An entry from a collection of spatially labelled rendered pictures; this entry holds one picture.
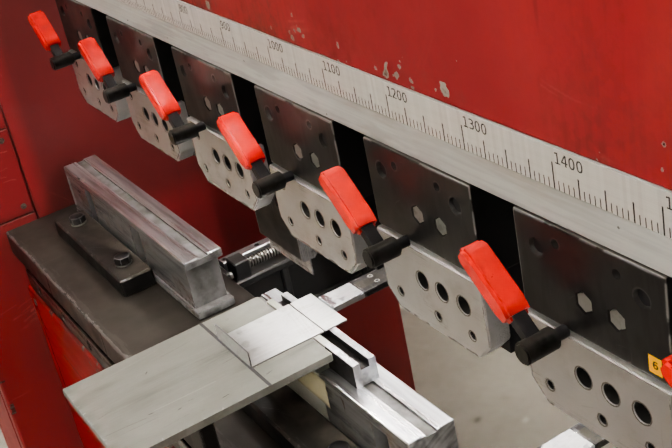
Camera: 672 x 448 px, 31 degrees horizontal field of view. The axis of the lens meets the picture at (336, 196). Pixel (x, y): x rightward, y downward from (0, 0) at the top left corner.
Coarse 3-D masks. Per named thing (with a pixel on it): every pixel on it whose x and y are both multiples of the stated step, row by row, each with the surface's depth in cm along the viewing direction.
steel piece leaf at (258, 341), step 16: (288, 304) 146; (256, 320) 144; (272, 320) 143; (288, 320) 142; (304, 320) 142; (224, 336) 139; (240, 336) 141; (256, 336) 141; (272, 336) 140; (288, 336) 139; (304, 336) 139; (240, 352) 136; (256, 352) 138; (272, 352) 137
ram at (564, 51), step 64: (192, 0) 124; (256, 0) 110; (320, 0) 99; (384, 0) 90; (448, 0) 83; (512, 0) 77; (576, 0) 71; (640, 0) 67; (256, 64) 116; (384, 64) 94; (448, 64) 86; (512, 64) 79; (576, 64) 74; (640, 64) 69; (384, 128) 98; (512, 128) 82; (576, 128) 76; (640, 128) 71; (512, 192) 86; (640, 256) 76
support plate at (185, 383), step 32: (224, 320) 146; (160, 352) 142; (192, 352) 140; (224, 352) 139; (288, 352) 137; (320, 352) 135; (96, 384) 138; (128, 384) 137; (160, 384) 136; (192, 384) 135; (224, 384) 133; (256, 384) 132; (96, 416) 132; (128, 416) 131; (160, 416) 130; (192, 416) 129; (224, 416) 130
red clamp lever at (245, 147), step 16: (224, 128) 118; (240, 128) 118; (240, 144) 117; (256, 144) 118; (240, 160) 118; (256, 160) 117; (256, 176) 117; (272, 176) 116; (288, 176) 117; (256, 192) 116; (272, 192) 116
